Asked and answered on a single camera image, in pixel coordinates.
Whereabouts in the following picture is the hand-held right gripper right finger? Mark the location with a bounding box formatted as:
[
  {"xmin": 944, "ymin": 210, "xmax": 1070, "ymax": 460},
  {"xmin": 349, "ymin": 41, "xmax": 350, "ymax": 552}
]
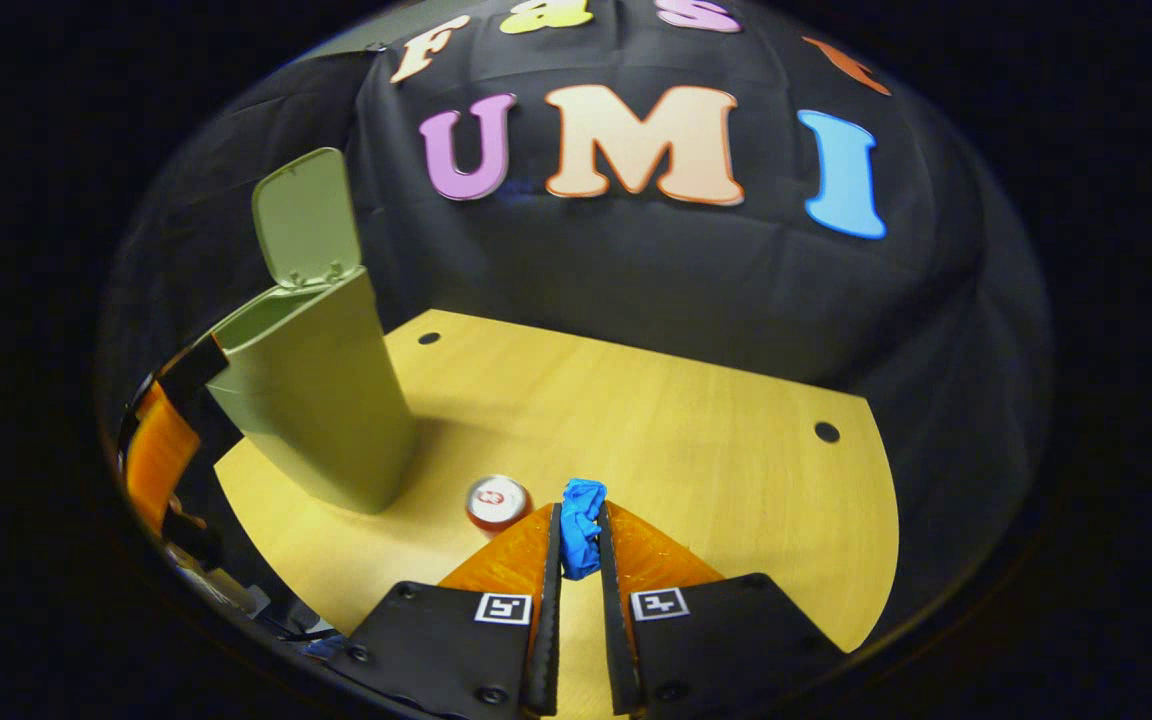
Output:
[{"xmin": 596, "ymin": 500, "xmax": 842, "ymax": 716}]

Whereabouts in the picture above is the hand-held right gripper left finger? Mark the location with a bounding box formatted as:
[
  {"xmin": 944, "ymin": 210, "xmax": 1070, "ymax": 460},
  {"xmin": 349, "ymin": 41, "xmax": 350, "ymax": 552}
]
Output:
[{"xmin": 346, "ymin": 500, "xmax": 565, "ymax": 716}]

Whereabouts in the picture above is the blue paper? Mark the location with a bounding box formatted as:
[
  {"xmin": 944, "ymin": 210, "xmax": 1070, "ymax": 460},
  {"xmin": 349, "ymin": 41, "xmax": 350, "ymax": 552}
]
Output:
[{"xmin": 559, "ymin": 478, "xmax": 607, "ymax": 581}]

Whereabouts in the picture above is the red pop can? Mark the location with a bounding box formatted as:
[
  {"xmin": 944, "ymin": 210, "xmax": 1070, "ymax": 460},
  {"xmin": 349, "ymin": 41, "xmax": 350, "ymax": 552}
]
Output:
[{"xmin": 466, "ymin": 475, "xmax": 534, "ymax": 541}]

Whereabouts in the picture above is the green desktop garbage bin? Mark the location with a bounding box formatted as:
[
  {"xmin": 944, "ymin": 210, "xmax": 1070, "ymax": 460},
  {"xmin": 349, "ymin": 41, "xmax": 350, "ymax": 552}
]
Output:
[{"xmin": 206, "ymin": 148, "xmax": 417, "ymax": 516}]

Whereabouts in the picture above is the black backdrop cloth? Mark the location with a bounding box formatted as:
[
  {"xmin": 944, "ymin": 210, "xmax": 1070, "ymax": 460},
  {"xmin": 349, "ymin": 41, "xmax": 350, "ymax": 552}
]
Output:
[{"xmin": 96, "ymin": 0, "xmax": 1052, "ymax": 601}]

